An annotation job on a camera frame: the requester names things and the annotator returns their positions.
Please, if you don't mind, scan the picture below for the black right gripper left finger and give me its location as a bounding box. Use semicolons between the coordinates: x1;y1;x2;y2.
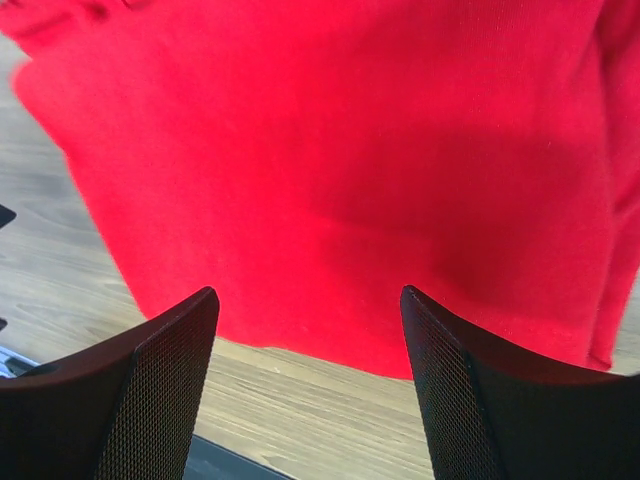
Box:
1;287;219;479

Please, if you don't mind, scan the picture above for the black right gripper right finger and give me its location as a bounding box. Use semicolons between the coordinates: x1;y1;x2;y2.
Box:
400;286;639;479

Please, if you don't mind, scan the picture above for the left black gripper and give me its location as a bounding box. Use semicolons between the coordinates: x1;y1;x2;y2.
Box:
0;205;17;228

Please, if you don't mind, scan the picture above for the bright red t-shirt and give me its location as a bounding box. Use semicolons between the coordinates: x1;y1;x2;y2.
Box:
1;1;639;379

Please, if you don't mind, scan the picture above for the aluminium extrusion rail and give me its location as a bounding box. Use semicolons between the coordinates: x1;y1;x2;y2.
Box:
0;346;39;378

